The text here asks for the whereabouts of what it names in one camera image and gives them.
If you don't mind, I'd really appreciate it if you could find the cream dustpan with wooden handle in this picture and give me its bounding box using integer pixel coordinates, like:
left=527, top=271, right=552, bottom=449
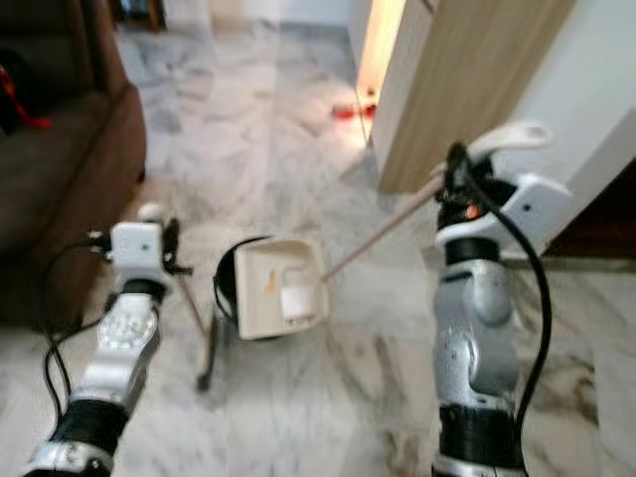
left=236, top=119, right=556, bottom=341

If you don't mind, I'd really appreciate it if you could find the white packet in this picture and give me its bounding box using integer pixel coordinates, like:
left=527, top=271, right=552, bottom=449
left=278, top=271, right=319, bottom=321

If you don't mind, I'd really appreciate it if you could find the small red floor object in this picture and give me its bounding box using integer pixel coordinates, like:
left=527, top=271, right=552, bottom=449
left=333, top=99, right=379, bottom=122

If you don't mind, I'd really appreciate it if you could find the black round waste bin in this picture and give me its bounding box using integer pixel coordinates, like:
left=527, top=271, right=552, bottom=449
left=212, top=236, right=269, bottom=329

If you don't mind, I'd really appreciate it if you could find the light wooden door panel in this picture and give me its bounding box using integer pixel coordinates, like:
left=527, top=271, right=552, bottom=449
left=371, top=0, right=579, bottom=195

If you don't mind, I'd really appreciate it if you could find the brown fabric sofa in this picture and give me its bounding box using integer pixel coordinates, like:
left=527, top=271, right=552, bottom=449
left=0, top=0, right=147, bottom=329

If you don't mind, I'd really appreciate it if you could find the dark wooden furniture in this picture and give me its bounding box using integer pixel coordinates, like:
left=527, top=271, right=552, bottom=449
left=116, top=0, right=165, bottom=29

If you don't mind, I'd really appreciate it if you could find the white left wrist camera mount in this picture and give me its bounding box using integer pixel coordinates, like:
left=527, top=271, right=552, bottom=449
left=109, top=222, right=168, bottom=281

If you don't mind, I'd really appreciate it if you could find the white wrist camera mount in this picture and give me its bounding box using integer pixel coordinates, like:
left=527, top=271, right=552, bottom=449
left=435, top=172, right=575, bottom=249
left=109, top=222, right=168, bottom=281

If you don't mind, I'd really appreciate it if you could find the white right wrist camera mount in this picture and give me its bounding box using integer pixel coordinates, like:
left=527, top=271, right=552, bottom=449
left=435, top=172, right=575, bottom=249

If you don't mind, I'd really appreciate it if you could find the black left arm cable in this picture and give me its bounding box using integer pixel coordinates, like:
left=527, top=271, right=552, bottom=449
left=40, top=234, right=115, bottom=428

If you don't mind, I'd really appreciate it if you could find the red strap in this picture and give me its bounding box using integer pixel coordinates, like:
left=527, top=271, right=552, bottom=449
left=2, top=68, right=53, bottom=132

